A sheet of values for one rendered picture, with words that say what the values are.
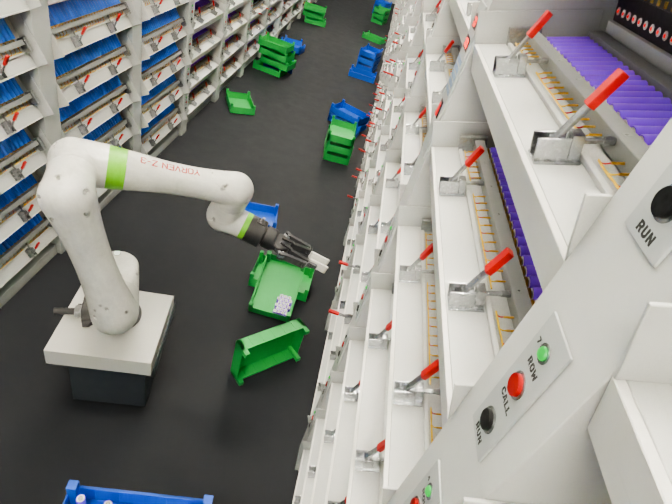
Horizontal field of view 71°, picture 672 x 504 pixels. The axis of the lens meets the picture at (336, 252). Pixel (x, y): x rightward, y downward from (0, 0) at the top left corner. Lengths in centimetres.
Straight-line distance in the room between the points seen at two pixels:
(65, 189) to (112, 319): 42
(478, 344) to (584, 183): 20
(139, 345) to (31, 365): 55
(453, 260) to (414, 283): 25
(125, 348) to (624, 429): 154
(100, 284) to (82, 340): 37
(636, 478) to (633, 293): 9
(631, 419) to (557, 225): 16
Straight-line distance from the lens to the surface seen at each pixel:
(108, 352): 167
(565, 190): 43
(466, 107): 93
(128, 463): 186
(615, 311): 29
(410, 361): 75
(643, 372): 28
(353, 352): 125
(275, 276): 235
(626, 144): 47
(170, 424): 192
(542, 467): 34
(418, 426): 68
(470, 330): 54
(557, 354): 32
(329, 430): 131
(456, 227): 70
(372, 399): 93
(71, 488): 122
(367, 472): 85
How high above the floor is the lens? 166
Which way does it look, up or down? 37 degrees down
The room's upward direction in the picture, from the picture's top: 19 degrees clockwise
